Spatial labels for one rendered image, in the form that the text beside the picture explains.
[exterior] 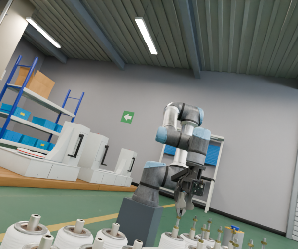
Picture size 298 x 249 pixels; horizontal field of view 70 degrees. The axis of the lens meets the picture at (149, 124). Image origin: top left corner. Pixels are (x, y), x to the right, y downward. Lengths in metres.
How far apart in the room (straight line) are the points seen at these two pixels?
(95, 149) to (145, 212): 2.31
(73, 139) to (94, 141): 0.54
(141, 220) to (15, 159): 1.73
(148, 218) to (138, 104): 6.09
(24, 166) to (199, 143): 1.92
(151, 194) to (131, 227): 0.19
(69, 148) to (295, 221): 5.10
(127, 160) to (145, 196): 3.37
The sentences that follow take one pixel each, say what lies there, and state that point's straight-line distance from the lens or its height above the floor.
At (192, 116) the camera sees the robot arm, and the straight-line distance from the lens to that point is 1.31.
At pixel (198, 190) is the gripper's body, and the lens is 0.88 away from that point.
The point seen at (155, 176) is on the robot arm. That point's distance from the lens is 1.17.
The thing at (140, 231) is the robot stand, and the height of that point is 0.18.
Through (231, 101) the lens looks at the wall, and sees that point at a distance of 6.57.
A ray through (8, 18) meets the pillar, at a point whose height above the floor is 3.17.
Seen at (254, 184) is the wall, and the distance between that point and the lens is 6.08.
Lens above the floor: 0.45
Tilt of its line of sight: 13 degrees up
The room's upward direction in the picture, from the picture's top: 17 degrees clockwise
